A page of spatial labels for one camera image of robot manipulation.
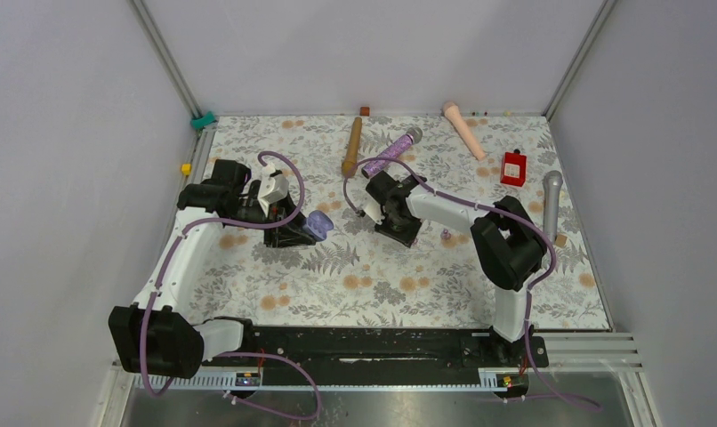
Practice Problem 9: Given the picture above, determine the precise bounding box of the purple earbud charging case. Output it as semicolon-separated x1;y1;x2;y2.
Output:
304;210;334;242

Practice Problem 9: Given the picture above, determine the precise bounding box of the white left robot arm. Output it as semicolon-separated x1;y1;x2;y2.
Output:
108;159;334;379

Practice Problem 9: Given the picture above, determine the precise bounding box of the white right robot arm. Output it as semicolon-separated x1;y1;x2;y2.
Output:
363;172;552;367

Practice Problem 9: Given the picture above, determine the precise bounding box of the floral table mat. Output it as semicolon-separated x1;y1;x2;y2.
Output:
181;114;611;331

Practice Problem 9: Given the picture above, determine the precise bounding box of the gold microphone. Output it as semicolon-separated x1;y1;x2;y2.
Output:
341;117;363;178

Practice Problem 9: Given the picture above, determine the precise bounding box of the purple glitter microphone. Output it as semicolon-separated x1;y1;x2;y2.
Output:
361;127;423;179

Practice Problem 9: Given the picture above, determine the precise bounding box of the teal corner clamp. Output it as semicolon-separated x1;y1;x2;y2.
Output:
190;111;217;131

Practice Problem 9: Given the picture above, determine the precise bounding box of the pink microphone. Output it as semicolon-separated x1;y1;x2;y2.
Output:
441;101;486;161

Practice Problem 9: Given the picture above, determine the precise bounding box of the red box with label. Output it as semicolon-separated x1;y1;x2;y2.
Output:
500;149;527;187

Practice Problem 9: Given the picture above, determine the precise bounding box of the silver grey microphone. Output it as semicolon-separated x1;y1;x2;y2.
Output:
543;170;563;242

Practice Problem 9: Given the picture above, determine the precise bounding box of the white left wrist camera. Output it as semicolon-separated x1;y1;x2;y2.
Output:
257;165;288;216

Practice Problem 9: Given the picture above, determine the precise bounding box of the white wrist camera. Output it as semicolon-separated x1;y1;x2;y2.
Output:
361;200;384;224
257;165;288;216

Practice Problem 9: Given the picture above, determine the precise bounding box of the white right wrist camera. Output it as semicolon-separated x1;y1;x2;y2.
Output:
361;200;384;224

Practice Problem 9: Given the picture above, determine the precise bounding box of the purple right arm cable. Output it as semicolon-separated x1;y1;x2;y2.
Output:
342;157;602;414

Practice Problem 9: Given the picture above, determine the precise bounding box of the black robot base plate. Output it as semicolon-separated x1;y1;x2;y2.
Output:
207;326;549;389

